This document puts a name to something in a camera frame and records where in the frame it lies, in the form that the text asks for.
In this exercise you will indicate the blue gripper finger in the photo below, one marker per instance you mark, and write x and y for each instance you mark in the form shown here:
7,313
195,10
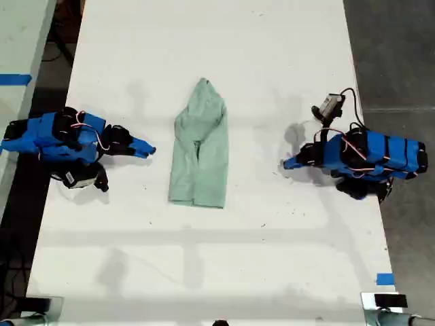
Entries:
297,166
137,153
142,144
296,159

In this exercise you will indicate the pale green T-shirt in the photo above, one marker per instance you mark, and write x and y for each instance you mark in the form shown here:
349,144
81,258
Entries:
198,159

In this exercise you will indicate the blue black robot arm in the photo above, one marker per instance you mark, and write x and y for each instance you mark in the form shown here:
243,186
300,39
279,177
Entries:
384,154
44,136

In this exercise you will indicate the long blue tape strip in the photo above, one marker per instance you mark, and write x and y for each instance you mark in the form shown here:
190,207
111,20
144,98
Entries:
15,79

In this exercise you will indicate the white side table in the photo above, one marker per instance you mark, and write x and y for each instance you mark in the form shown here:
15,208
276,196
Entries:
17,51

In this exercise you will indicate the small blue tape piece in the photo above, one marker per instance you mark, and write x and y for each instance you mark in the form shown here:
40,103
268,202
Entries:
385,279

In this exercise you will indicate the black box on white plate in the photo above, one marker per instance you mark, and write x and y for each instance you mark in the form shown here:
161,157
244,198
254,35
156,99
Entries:
391,301

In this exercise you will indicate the small dark round object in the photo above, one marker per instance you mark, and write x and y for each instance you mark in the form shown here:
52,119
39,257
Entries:
220,323

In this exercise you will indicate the black box on metal clamp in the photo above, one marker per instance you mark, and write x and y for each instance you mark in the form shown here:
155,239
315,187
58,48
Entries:
37,305

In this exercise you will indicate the grey metal pipe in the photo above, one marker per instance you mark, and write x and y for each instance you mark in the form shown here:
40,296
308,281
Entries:
397,318

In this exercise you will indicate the short black camera stalk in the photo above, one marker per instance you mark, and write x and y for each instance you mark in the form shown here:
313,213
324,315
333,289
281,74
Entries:
102,178

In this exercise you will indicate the curved black camera stalk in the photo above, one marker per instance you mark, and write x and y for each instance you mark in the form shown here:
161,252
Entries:
319,113

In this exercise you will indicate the grey black camera box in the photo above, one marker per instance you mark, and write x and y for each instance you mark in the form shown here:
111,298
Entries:
331,105

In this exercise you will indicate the black camera box white label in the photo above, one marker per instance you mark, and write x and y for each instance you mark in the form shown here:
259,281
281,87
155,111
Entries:
78,178

